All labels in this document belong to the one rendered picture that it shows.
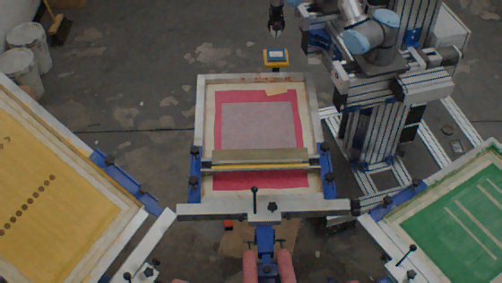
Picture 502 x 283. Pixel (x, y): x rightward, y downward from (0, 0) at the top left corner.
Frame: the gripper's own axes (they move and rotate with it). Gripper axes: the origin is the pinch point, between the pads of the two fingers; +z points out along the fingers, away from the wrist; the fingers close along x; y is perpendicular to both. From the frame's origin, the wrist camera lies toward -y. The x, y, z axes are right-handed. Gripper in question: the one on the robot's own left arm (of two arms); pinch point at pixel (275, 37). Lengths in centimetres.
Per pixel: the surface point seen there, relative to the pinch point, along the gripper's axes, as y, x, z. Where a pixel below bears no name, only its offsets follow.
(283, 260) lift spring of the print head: -129, 5, -4
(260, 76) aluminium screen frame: -19.9, 8.7, 9.3
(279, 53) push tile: 0.7, -2.3, 11.4
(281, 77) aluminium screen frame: -20.7, -2.1, 9.5
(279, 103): -36.0, 0.1, 12.7
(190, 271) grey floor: -79, 51, 108
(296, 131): -54, -7, 13
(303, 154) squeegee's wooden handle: -77, -7, 2
